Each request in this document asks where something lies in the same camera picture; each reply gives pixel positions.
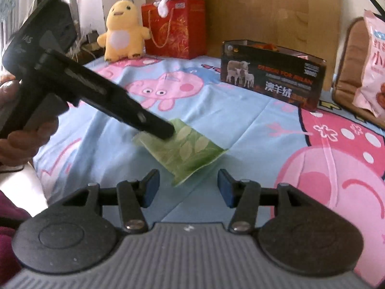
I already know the yellow plush chick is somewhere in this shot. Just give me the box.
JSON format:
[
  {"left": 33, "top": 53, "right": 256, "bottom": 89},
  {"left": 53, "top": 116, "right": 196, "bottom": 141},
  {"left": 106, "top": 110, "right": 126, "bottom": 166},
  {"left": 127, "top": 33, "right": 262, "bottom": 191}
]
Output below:
[{"left": 97, "top": 0, "right": 152, "bottom": 62}]

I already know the person's maroon clothing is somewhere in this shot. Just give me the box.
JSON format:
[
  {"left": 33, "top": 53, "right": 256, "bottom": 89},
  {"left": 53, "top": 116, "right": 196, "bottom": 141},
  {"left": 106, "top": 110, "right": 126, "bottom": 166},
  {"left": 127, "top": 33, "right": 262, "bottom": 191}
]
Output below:
[{"left": 0, "top": 193, "right": 32, "bottom": 284}]

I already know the cartoon pig printed bedsheet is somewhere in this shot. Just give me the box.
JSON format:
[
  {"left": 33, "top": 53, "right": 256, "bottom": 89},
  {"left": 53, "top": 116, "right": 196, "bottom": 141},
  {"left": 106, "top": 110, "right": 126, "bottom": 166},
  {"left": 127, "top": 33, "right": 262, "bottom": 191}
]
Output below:
[{"left": 32, "top": 55, "right": 385, "bottom": 277}]

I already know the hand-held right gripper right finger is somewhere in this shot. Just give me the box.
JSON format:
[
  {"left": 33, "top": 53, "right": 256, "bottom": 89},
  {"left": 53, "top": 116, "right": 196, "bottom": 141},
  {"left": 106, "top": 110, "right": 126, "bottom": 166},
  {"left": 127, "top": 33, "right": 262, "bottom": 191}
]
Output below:
[{"left": 217, "top": 169, "right": 327, "bottom": 234}]

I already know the pale curtain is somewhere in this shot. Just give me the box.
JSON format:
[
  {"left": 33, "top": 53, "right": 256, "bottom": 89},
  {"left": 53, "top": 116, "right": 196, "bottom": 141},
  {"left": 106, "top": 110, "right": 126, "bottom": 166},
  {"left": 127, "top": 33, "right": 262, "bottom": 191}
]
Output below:
[{"left": 0, "top": 0, "right": 103, "bottom": 76}]

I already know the wooden headboard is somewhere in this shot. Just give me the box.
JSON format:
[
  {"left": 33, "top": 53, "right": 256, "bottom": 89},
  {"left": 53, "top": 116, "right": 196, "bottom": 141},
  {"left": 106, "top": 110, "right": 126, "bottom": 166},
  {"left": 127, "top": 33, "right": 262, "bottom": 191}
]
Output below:
[{"left": 192, "top": 0, "right": 373, "bottom": 92}]

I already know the pink snack bag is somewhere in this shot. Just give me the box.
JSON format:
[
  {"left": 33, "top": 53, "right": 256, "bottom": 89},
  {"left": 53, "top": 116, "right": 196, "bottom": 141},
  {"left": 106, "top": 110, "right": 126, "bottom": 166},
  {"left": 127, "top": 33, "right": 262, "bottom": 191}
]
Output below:
[{"left": 353, "top": 10, "right": 385, "bottom": 118}]

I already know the green leaf print packet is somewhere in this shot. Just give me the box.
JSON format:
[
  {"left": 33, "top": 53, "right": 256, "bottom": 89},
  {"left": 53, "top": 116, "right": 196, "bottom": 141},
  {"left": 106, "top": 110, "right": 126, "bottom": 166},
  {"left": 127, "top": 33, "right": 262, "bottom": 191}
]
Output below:
[{"left": 132, "top": 118, "right": 229, "bottom": 187}]

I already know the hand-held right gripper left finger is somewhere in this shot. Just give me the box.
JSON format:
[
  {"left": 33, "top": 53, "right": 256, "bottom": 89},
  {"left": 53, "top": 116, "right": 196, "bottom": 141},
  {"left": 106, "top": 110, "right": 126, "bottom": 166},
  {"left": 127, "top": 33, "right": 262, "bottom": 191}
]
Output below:
[{"left": 64, "top": 169, "right": 160, "bottom": 234}]

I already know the brown cushioned chair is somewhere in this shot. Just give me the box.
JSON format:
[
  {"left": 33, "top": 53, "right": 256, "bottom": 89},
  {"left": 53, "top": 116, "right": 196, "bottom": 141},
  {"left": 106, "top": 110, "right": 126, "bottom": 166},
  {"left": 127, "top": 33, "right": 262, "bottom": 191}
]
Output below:
[{"left": 331, "top": 16, "right": 385, "bottom": 125}]

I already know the red gift bag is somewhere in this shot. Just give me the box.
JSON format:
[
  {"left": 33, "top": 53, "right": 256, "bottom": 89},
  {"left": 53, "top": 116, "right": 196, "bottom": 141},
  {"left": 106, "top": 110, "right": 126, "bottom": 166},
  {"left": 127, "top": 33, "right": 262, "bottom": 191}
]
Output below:
[{"left": 141, "top": 0, "right": 207, "bottom": 60}]

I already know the black box with sheep print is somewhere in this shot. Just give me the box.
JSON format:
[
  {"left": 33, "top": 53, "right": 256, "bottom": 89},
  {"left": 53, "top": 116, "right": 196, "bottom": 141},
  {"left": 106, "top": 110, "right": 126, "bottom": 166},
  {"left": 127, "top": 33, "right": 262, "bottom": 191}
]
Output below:
[{"left": 219, "top": 39, "right": 328, "bottom": 113}]

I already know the person's left hand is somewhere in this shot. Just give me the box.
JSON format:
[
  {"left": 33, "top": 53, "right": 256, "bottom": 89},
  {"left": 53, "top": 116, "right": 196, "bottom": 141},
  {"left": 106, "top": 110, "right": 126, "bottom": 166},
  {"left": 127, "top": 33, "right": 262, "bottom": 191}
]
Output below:
[{"left": 0, "top": 80, "right": 59, "bottom": 167}]

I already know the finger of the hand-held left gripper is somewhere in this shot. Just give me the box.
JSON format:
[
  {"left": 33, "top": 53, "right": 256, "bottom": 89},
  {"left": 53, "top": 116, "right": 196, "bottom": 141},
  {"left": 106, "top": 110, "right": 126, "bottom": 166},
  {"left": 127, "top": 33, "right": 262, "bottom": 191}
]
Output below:
[{"left": 90, "top": 87, "right": 176, "bottom": 141}]

